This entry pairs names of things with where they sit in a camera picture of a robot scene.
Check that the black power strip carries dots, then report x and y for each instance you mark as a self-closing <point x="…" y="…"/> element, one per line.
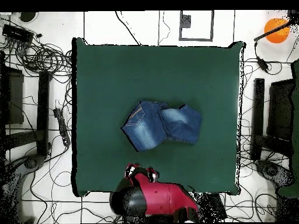
<point x="217" y="207"/>
<point x="62" y="126"/>

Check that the dark round object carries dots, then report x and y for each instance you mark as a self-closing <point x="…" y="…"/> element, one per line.
<point x="28" y="16"/>

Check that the grey chair base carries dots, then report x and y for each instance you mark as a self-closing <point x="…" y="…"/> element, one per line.
<point x="271" y="170"/>
<point x="30" y="163"/>

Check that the blue denim jeans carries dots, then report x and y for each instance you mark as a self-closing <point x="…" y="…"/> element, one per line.
<point x="144" y="126"/>

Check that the dark box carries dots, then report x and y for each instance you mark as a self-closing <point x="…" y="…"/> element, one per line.
<point x="280" y="109"/>
<point x="14" y="98"/>

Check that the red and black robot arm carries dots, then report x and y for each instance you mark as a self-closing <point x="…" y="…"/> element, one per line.
<point x="168" y="198"/>

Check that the orange round object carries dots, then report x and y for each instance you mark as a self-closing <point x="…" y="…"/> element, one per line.
<point x="278" y="37"/>

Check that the dark green hanging cloth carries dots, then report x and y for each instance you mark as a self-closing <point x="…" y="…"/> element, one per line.
<point x="296" y="116"/>

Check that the black device box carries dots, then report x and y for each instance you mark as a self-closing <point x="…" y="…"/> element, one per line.
<point x="17" y="33"/>

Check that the black stand foot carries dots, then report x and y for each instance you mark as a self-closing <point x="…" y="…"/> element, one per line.
<point x="258" y="112"/>
<point x="43" y="112"/>

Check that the black rod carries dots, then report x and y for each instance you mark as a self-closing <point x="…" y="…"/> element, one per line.
<point x="268" y="33"/>

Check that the black power adapter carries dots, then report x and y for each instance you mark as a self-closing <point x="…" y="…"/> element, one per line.
<point x="262" y="64"/>

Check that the dark green table cloth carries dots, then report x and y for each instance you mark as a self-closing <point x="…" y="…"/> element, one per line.
<point x="105" y="81"/>

